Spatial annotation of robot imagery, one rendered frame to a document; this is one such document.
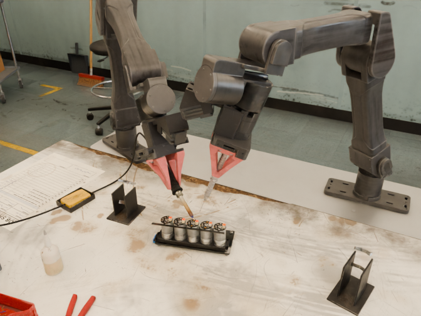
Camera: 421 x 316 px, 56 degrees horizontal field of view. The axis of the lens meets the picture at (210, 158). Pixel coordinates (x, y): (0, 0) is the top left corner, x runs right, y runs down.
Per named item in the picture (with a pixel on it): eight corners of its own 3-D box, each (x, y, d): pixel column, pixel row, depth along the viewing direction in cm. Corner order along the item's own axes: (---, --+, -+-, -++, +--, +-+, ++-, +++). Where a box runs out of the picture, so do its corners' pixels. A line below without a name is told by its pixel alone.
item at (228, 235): (155, 246, 84) (154, 242, 84) (165, 225, 90) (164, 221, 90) (229, 257, 81) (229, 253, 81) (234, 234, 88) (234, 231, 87)
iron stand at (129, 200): (141, 224, 96) (151, 185, 97) (122, 226, 88) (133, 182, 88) (120, 219, 98) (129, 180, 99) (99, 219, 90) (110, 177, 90)
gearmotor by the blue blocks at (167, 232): (163, 233, 86) (162, 214, 84) (175, 235, 86) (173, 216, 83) (160, 241, 84) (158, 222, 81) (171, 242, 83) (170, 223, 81)
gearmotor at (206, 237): (202, 239, 85) (202, 219, 82) (213, 240, 84) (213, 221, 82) (199, 246, 82) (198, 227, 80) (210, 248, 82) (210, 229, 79)
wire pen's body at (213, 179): (210, 199, 78) (230, 153, 72) (202, 196, 78) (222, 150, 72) (210, 194, 79) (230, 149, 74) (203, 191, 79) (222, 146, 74)
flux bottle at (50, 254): (59, 261, 81) (49, 222, 76) (66, 270, 78) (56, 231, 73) (42, 269, 79) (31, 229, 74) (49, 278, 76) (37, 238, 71)
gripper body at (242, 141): (210, 146, 67) (225, 108, 64) (217, 121, 76) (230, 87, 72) (246, 160, 68) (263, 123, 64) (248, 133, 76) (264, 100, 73)
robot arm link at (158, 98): (187, 110, 78) (175, 48, 77) (144, 116, 75) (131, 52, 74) (171, 116, 88) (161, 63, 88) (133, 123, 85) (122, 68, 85)
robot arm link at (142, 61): (168, 68, 82) (130, -20, 97) (125, 73, 79) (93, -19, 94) (163, 106, 92) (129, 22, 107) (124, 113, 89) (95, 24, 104)
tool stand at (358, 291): (364, 311, 75) (386, 256, 74) (353, 319, 66) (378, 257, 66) (336, 295, 78) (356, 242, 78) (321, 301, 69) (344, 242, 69)
